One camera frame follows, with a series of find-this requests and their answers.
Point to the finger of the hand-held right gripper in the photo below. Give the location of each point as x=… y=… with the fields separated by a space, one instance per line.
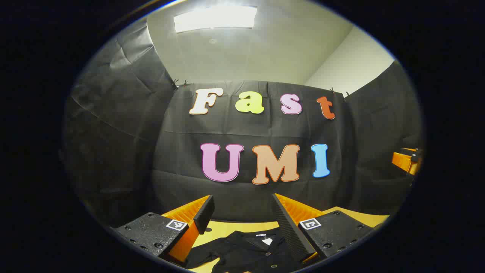
x=403 y=161

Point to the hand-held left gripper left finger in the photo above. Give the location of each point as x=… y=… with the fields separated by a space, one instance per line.
x=204 y=212

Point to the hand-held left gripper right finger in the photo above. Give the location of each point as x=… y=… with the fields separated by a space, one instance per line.
x=288 y=227

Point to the black collared garment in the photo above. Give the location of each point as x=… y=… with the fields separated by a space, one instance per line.
x=242 y=254

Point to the black backdrop cloth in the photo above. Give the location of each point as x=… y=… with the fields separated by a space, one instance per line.
x=113 y=132

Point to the rectangular ceiling light panel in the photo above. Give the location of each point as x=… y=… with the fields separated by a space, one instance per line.
x=216 y=17

